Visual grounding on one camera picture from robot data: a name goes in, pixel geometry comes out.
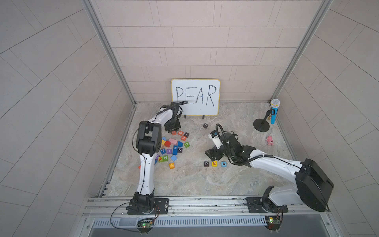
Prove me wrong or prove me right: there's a left green circuit board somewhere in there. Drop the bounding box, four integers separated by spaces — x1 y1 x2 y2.
137 218 154 233

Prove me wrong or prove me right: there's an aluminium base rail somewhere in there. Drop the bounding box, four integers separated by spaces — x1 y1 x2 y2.
82 196 332 231

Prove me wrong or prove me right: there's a right green circuit board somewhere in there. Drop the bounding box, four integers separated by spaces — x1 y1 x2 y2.
265 216 282 231

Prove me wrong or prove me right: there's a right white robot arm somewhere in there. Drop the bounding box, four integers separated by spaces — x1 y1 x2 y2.
205 131 334 212

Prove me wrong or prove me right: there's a blue toy microphone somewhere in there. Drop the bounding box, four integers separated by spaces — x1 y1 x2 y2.
270 98 280 124

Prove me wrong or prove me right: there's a white PEAR whiteboard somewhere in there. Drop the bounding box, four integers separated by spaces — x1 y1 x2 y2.
171 79 221 116

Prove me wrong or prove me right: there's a pink rectangular block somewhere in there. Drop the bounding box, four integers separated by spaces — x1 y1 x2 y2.
168 138 179 145

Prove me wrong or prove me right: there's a blue H block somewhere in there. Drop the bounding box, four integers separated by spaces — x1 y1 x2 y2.
172 146 178 155

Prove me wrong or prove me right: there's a green circuit board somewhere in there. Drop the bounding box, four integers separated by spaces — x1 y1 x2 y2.
137 218 154 233
265 216 282 231

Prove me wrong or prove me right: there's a pink toy figure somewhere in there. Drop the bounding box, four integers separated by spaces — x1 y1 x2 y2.
265 136 274 146

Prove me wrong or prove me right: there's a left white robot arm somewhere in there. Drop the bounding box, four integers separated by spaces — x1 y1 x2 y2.
130 101 188 214

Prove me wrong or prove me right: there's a black microphone stand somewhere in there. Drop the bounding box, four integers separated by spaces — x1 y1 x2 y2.
253 110 271 132

